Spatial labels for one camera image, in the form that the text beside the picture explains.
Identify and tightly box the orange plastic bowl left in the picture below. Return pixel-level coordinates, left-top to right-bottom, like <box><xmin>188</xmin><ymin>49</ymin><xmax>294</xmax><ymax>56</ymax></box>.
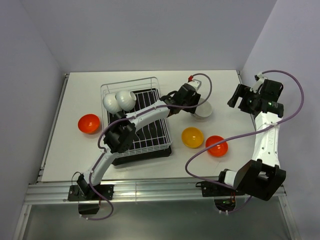
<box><xmin>77</xmin><ymin>113</ymin><xmax>101</xmax><ymax>134</ymax></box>

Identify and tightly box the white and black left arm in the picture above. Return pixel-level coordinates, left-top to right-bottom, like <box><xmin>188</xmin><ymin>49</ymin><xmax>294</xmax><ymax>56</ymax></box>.
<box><xmin>76</xmin><ymin>80</ymin><xmax>201</xmax><ymax>200</ymax></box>

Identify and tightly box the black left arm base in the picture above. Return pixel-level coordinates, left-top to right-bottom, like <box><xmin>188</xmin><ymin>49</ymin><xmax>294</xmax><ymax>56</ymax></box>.
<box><xmin>67</xmin><ymin>184</ymin><xmax>114</xmax><ymax>215</ymax></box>

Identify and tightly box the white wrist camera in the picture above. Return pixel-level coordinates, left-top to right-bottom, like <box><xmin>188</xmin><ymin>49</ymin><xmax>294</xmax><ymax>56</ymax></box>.
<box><xmin>250</xmin><ymin>72</ymin><xmax>268</xmax><ymax>93</ymax></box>
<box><xmin>187</xmin><ymin>75</ymin><xmax>202</xmax><ymax>92</ymax></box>

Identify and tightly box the yellow plastic bowl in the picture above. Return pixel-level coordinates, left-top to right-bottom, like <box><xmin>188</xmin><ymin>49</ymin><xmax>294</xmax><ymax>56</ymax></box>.
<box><xmin>181</xmin><ymin>127</ymin><xmax>204</xmax><ymax>149</ymax></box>

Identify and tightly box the aluminium frame rail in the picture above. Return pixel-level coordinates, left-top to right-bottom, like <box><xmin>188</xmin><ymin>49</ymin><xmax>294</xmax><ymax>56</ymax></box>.
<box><xmin>23</xmin><ymin>175</ymin><xmax>287</xmax><ymax>205</ymax></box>

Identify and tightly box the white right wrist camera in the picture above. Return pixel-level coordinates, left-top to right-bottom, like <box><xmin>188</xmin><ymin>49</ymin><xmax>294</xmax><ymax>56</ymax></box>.
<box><xmin>250</xmin><ymin>72</ymin><xmax>268</xmax><ymax>93</ymax></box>

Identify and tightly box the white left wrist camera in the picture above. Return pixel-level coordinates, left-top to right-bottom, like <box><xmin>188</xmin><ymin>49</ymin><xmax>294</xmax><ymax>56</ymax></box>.
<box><xmin>187</xmin><ymin>75</ymin><xmax>202</xmax><ymax>92</ymax></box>

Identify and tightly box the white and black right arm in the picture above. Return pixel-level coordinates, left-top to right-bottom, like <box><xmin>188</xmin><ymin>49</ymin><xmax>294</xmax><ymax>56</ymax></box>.
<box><xmin>216</xmin><ymin>78</ymin><xmax>286</xmax><ymax>201</ymax></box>

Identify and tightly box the orange plastic bowl right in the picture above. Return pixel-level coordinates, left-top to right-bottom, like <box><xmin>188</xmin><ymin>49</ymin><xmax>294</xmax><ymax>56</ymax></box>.
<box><xmin>205</xmin><ymin>135</ymin><xmax>229</xmax><ymax>157</ymax></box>

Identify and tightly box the orange plastic bowl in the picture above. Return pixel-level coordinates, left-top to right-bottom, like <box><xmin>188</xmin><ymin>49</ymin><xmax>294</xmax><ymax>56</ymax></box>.
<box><xmin>77</xmin><ymin>113</ymin><xmax>101</xmax><ymax>134</ymax></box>
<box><xmin>205</xmin><ymin>135</ymin><xmax>229</xmax><ymax>157</ymax></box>

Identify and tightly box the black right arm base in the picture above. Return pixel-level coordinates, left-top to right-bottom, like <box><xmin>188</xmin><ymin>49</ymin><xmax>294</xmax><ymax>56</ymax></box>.
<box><xmin>195</xmin><ymin>181</ymin><xmax>251</xmax><ymax>215</ymax></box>

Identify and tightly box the white ribbed ceramic bowl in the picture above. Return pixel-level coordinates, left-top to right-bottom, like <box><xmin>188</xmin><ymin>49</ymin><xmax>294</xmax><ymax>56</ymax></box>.
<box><xmin>115</xmin><ymin>90</ymin><xmax>137</xmax><ymax>112</ymax></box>

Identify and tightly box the white wire dish rack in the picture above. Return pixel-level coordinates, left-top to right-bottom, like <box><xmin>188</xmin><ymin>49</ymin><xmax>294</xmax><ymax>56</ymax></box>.
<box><xmin>100</xmin><ymin>76</ymin><xmax>161</xmax><ymax>145</ymax></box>

